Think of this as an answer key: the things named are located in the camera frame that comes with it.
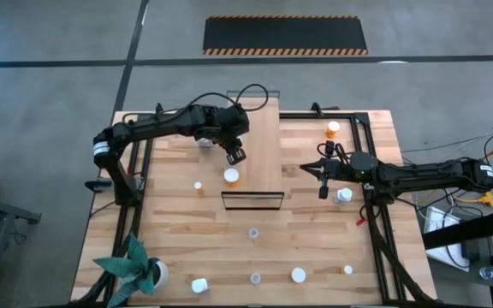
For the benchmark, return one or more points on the black side desk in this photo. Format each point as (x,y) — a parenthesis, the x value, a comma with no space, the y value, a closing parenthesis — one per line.
(11,211)

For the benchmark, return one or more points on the black hazard-striped floor mat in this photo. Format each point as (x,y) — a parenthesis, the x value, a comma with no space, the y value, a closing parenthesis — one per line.
(285,34)

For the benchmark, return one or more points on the green artificial plant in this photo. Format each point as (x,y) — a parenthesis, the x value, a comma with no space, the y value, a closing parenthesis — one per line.
(133,267)

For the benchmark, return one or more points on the black side bracket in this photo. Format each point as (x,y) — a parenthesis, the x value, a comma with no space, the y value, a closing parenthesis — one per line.
(96,185)

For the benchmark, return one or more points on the black equipment cart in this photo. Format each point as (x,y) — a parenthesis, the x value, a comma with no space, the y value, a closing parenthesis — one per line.
(465,229)

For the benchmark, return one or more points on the medium amber pill bottle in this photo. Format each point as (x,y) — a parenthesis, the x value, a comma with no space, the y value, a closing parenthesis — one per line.
(333,126)

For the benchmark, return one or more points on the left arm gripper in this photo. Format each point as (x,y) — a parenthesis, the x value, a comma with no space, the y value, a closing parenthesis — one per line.
(231,124)

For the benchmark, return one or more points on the clear water bottle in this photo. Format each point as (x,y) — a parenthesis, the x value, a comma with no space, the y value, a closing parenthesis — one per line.
(490,272)

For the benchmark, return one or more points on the yellow power connector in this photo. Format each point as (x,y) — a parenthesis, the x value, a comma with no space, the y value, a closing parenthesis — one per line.
(487,199)

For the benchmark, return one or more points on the white melatonin bottle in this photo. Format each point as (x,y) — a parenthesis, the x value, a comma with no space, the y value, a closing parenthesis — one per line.
(344,194)
(205,143)
(200,285)

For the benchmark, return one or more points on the large amber pill bottle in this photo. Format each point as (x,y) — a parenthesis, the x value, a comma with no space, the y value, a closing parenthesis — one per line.
(298,275)
(231,175)

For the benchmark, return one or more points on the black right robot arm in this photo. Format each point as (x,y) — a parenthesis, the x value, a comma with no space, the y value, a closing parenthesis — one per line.
(422,175)

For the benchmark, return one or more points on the black frame clamp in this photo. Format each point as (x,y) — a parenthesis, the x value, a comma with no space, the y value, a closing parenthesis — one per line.
(159,108)
(315,107)

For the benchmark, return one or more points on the wooden shelf with black frame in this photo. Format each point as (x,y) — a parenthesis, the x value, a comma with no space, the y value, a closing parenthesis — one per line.
(263,141)

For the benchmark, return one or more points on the white power box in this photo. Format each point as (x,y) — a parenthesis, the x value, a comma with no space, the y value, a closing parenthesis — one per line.
(437,218)

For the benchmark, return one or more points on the white plant pot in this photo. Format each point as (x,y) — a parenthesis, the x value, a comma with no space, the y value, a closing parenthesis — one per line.
(163,274)

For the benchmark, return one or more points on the black metal table frame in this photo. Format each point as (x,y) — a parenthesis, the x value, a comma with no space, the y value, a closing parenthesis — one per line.
(340,116)

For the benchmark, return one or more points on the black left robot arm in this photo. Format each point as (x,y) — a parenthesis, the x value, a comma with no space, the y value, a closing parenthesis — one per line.
(152,128)

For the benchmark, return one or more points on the small amber pill bottle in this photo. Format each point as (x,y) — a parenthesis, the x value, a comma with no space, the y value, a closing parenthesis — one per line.
(197,185)
(348,269)

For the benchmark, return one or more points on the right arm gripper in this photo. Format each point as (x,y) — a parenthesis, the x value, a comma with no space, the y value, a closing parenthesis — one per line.
(338,169)

